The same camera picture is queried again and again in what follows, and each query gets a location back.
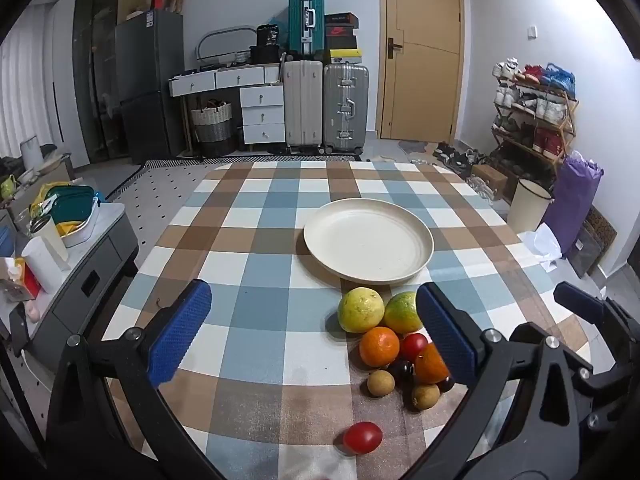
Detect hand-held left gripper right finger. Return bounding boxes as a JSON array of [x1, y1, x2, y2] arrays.
[[400, 282, 587, 480]]

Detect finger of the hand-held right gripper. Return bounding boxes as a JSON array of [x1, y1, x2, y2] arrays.
[[574, 354, 634, 434], [553, 281, 609, 329]]

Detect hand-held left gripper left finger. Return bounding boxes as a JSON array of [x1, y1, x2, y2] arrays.
[[47, 279, 236, 480]]

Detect red tomato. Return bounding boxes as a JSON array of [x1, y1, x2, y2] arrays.
[[400, 332, 430, 363], [343, 421, 384, 456]]

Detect orange mandarin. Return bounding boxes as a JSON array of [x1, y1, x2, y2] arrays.
[[359, 326, 402, 367], [414, 342, 451, 385]]

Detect green-orange citrus fruit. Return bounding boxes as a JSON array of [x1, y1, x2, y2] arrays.
[[383, 291, 425, 335]]

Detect brown longan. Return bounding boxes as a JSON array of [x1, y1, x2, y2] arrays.
[[367, 369, 396, 397], [411, 382, 441, 412]]

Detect yellow green guava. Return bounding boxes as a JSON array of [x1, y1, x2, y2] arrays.
[[337, 286, 386, 333]]

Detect cream round plate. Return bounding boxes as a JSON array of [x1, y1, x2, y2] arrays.
[[303, 198, 435, 286]]

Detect brown doormat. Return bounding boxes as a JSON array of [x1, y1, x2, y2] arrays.
[[567, 205, 618, 278]]

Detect white crumpled paper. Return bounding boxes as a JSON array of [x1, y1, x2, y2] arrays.
[[520, 222, 563, 271]]

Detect purple bag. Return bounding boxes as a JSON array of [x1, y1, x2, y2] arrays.
[[542, 150, 605, 256]]

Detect white waste bin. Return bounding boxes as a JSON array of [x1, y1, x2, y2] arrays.
[[507, 177, 555, 233]]

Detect grey side cabinet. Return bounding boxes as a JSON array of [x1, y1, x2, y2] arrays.
[[0, 202, 140, 376]]

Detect white tray basket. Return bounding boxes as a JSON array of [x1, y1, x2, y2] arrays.
[[55, 195, 103, 250]]

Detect dotted patterned rug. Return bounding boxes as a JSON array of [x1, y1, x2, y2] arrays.
[[107, 160, 231, 241]]

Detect small cardboard box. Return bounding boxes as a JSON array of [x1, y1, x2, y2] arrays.
[[472, 162, 511, 196]]

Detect white paper roll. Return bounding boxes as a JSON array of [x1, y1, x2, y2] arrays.
[[21, 236, 63, 295]]

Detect orange tissue pack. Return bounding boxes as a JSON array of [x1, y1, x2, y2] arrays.
[[0, 257, 43, 303]]

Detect green plastic containers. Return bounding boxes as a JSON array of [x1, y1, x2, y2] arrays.
[[45, 185, 96, 226]]

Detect pile of dark shoes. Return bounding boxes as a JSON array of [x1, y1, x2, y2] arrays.
[[432, 141, 488, 181]]

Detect wooden shoe rack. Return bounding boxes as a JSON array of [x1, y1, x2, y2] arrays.
[[490, 60, 580, 181]]

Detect group of assorted sneakers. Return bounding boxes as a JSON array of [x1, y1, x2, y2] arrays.
[[492, 58, 577, 158]]

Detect woven laundry basket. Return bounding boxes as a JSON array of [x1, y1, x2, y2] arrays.
[[190, 100, 235, 158]]

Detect white kettle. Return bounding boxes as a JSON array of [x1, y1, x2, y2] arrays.
[[20, 136, 42, 170]]

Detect silver suitcase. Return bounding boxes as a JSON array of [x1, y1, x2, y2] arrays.
[[322, 62, 370, 155]]

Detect light wooden door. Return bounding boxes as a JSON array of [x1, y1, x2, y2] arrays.
[[377, 0, 466, 142]]

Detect dark grey fridge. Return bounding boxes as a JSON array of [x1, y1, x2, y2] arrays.
[[114, 8, 187, 165]]

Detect beige suitcase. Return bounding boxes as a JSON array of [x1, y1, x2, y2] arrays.
[[282, 59, 325, 155]]

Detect dark glass door cabinet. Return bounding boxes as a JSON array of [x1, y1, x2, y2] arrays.
[[72, 0, 126, 166]]

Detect white desk with drawers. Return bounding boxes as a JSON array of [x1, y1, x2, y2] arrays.
[[167, 64, 281, 157]]

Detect white curtain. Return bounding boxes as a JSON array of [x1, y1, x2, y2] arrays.
[[0, 7, 51, 158]]

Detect black storage box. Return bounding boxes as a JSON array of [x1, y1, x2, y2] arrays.
[[249, 45, 285, 66]]

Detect teal suitcase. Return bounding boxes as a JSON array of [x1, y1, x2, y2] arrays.
[[288, 0, 326, 58]]

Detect oval metal frame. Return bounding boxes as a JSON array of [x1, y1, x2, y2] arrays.
[[196, 25, 257, 63]]

